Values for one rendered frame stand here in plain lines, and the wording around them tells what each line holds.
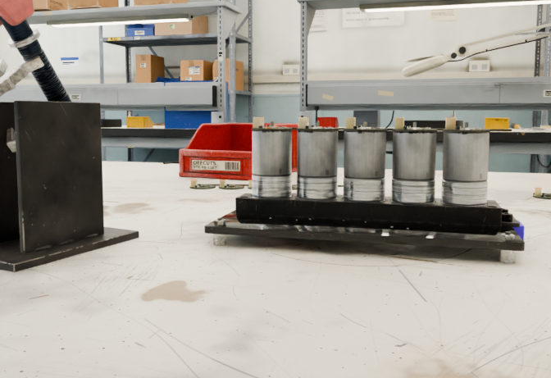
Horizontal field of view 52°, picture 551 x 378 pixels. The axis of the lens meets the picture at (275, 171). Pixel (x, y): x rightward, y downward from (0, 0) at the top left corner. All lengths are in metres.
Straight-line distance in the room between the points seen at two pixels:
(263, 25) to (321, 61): 0.60
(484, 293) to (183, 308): 0.12
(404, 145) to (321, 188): 0.05
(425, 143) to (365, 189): 0.04
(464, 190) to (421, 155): 0.03
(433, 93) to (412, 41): 2.20
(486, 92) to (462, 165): 2.25
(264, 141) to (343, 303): 0.14
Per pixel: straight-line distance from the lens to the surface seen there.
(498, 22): 4.77
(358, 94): 2.59
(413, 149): 0.32
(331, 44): 4.82
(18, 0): 0.31
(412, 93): 2.57
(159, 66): 5.08
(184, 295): 0.23
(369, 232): 0.29
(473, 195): 0.33
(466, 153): 0.32
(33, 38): 0.31
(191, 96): 2.83
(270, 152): 0.33
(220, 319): 0.20
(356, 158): 0.33
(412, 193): 0.32
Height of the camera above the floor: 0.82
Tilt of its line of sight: 6 degrees down
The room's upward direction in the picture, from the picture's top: straight up
